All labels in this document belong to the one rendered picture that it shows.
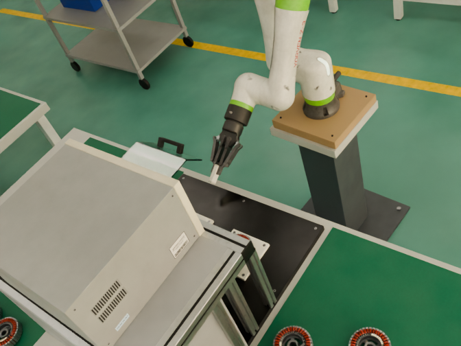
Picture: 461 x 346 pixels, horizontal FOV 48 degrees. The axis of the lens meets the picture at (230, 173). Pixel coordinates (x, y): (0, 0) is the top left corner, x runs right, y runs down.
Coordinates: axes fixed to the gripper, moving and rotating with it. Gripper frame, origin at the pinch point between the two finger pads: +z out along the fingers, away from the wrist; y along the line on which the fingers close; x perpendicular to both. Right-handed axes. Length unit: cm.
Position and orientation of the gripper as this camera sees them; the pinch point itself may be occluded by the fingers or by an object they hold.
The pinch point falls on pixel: (215, 174)
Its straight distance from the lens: 190.0
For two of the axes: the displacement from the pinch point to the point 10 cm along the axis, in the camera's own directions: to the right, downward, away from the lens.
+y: -7.8, -2.7, 5.6
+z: -3.6, 9.3, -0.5
